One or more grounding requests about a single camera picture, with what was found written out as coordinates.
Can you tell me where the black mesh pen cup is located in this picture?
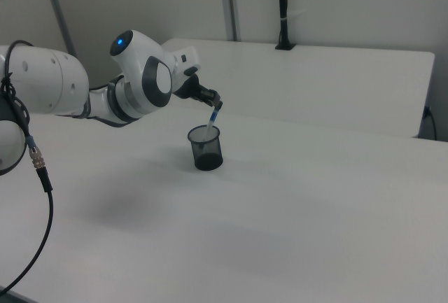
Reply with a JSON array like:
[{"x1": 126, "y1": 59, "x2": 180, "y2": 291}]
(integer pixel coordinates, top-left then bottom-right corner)
[{"x1": 186, "y1": 125, "x2": 225, "y2": 172}]

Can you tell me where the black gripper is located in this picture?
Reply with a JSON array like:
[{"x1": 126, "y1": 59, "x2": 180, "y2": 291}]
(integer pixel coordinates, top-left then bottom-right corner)
[{"x1": 172, "y1": 73, "x2": 225, "y2": 111}]

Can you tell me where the white marker with blue cap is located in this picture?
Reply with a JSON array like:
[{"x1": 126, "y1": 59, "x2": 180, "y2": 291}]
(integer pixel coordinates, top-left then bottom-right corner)
[{"x1": 202, "y1": 104, "x2": 223, "y2": 143}]

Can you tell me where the white adjacent table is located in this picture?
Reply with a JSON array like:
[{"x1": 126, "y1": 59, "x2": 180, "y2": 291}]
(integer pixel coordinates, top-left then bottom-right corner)
[{"x1": 163, "y1": 38, "x2": 436, "y2": 139}]

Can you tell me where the black cable with silver connector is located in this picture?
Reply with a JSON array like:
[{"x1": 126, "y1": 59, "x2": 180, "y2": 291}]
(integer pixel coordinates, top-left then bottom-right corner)
[{"x1": 0, "y1": 39, "x2": 56, "y2": 294}]

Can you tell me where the black pole with clamp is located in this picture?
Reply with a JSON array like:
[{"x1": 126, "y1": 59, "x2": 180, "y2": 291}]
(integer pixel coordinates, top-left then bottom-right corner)
[{"x1": 274, "y1": 0, "x2": 298, "y2": 51}]

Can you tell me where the grey partition frame post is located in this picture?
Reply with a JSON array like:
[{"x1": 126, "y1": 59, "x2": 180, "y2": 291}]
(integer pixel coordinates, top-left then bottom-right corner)
[
  {"x1": 38, "y1": 0, "x2": 78, "y2": 59},
  {"x1": 217, "y1": 0, "x2": 243, "y2": 42}
]

